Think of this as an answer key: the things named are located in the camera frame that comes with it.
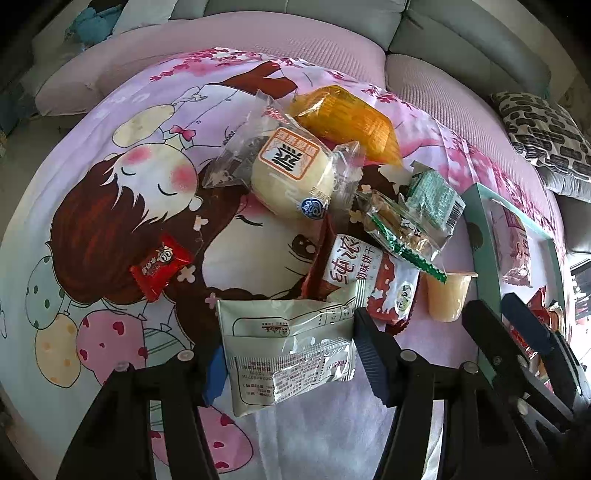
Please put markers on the orange snack packet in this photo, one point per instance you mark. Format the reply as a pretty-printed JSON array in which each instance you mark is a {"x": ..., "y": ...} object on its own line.
[{"x": 346, "y": 120}]

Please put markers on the light grey cushion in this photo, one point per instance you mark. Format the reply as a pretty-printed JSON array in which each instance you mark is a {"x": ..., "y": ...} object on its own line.
[{"x": 147, "y": 14}]

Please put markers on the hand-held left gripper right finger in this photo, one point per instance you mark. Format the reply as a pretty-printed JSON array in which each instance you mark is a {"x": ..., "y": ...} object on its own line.
[{"x": 369, "y": 355}]

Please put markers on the grey sofa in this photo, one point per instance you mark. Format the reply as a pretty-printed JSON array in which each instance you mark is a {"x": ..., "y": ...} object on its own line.
[{"x": 461, "y": 41}]

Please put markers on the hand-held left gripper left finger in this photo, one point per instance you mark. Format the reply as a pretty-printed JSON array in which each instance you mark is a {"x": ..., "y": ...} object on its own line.
[{"x": 213, "y": 383}]

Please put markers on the red white biscuit packet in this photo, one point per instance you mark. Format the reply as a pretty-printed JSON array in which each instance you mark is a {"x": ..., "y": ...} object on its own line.
[{"x": 360, "y": 272}]

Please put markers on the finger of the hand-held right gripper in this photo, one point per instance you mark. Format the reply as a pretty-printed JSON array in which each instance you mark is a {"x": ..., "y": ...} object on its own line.
[
  {"x": 485, "y": 332},
  {"x": 526, "y": 325}
]

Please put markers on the black white patterned pillow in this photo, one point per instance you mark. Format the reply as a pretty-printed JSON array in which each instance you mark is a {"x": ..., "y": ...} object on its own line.
[{"x": 545, "y": 129}]

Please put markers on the pink sofa cover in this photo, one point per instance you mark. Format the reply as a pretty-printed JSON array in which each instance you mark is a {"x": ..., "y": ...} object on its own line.
[{"x": 231, "y": 37}]

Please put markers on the white snack packet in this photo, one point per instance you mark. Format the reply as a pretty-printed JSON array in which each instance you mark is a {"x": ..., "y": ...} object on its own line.
[{"x": 286, "y": 350}]

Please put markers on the blue cloth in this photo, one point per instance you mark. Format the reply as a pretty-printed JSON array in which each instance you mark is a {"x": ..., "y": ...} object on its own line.
[{"x": 92, "y": 25}]

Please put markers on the printed cartoon blanket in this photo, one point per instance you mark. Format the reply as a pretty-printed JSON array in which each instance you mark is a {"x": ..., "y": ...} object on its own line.
[{"x": 92, "y": 207}]

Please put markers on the pink swiss roll packet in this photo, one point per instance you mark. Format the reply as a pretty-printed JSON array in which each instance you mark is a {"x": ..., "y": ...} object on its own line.
[{"x": 512, "y": 249}]

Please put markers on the small green snack packet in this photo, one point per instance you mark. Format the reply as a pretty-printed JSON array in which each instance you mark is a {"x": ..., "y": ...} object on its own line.
[{"x": 434, "y": 198}]

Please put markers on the clear green-edged cookie packet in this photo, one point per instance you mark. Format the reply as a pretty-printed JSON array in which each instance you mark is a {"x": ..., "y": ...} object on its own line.
[{"x": 397, "y": 230}]

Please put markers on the grey pillow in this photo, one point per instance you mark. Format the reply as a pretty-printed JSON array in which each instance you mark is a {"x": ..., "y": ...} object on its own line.
[{"x": 572, "y": 182}]

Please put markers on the teal cardboard box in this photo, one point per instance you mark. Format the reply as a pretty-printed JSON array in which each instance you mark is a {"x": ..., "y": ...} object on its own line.
[{"x": 475, "y": 230}]

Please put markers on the yellow jelly cup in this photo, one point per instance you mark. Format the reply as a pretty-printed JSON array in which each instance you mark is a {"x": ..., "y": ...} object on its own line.
[{"x": 445, "y": 300}]

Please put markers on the clear packet with white bun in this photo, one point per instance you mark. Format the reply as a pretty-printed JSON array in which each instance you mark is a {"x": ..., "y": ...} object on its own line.
[{"x": 291, "y": 180}]

